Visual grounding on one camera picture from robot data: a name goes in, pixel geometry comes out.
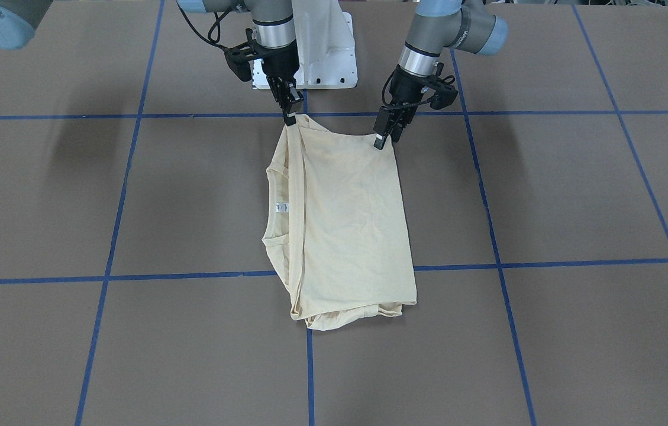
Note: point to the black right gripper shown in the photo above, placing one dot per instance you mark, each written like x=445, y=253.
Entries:
x=279, y=63

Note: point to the white central pillar with base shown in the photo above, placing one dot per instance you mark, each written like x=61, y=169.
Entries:
x=323, y=34

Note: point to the cream long-sleeve printed shirt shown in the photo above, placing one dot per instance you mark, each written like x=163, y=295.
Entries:
x=336, y=231

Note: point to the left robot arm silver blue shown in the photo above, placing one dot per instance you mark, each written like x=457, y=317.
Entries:
x=452, y=25

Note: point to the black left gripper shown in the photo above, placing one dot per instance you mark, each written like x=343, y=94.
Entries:
x=404, y=88

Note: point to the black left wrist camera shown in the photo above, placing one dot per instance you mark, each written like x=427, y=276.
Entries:
x=444, y=88

